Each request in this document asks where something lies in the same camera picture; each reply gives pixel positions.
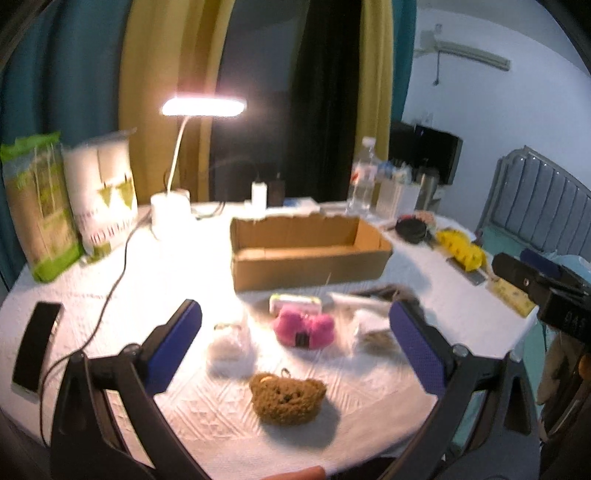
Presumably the white plastic basket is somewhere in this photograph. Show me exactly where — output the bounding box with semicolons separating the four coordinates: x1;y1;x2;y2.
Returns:
376;180;421;220

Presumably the left yellow curtain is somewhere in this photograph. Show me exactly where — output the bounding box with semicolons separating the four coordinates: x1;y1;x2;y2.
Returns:
118;1;235;204

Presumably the black monitor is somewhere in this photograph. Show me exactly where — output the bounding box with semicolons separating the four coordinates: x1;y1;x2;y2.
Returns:
389;121;463;185

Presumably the yellow plastic bag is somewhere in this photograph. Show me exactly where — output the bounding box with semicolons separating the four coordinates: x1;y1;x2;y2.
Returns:
436;229;487;272

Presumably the operator hand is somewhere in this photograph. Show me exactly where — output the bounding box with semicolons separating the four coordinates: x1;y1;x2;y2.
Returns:
263;466;327;480

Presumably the black charger plug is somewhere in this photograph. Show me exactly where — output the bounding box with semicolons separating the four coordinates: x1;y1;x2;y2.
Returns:
267;179;286;208

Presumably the brown bear plush pouch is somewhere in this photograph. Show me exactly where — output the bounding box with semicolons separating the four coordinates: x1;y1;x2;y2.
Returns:
249;372;327;426

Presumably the open cardboard box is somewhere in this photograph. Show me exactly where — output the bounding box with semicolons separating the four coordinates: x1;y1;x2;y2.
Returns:
229;213;394;292

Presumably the wall air conditioner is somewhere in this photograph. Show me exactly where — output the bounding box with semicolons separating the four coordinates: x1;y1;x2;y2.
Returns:
414;30;512;72

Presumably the black lamp cable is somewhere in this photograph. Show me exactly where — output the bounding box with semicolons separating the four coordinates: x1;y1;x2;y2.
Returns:
38;161;279;448

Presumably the grey padded headboard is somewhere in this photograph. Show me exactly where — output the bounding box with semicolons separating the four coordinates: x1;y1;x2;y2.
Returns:
478;146;590;260

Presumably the right teal curtain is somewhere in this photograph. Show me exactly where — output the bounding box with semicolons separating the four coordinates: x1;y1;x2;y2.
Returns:
391;0;417;121

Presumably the left teal curtain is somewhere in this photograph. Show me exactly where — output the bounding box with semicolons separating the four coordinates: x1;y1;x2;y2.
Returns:
1;1;131;287

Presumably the grey dotted sock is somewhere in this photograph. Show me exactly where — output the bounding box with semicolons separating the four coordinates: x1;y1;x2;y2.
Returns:
344;283;424;317

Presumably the small tissue pack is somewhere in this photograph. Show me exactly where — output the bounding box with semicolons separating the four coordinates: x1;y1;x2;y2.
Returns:
269;293;322;316

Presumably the teal curtain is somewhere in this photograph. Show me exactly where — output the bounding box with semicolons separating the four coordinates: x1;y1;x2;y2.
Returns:
391;0;417;121
1;1;131;287

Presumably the yellow curtain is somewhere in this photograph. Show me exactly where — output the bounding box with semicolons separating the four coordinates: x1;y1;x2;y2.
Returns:
118;1;235;204
356;0;394;160

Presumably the steel thermos cup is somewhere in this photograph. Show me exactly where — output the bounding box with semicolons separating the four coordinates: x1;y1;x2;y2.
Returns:
416;169;439;210

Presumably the red patterned card box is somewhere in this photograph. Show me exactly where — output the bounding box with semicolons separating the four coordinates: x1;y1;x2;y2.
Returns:
415;211;437;227

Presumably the yellow tissue pack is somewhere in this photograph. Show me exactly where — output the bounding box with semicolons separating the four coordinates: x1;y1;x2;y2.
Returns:
487;278;535;318

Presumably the black phone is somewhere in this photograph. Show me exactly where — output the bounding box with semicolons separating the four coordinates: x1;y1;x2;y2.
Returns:
12;301;63;395

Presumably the white power strip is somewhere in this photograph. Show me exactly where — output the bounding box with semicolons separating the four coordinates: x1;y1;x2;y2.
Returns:
283;197;320;209

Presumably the white paper towel pack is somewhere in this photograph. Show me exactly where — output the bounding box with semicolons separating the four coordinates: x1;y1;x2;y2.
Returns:
328;292;400;356

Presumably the black round pouch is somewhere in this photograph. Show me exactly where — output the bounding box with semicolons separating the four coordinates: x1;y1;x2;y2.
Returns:
394;216;433;245

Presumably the clear water bottle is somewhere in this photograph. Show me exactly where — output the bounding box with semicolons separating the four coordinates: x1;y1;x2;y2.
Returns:
346;136;381;216

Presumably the pink plush toy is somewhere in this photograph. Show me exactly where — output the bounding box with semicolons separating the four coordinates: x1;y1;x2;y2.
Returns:
273;307;335;350

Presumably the white desk lamp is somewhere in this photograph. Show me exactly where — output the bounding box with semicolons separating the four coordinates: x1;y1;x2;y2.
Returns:
150;92;247;240

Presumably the white charger plug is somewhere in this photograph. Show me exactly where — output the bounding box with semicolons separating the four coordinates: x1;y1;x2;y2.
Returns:
252;181;267;212

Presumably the white paper cup pack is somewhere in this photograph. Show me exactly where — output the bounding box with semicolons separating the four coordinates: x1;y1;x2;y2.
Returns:
62;130;138;261

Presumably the bubble wrap bundle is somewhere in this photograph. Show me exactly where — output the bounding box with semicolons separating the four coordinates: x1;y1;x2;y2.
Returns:
207;323;252;361

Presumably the right yellow curtain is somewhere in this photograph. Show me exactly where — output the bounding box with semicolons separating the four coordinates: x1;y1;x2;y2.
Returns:
356;0;394;160

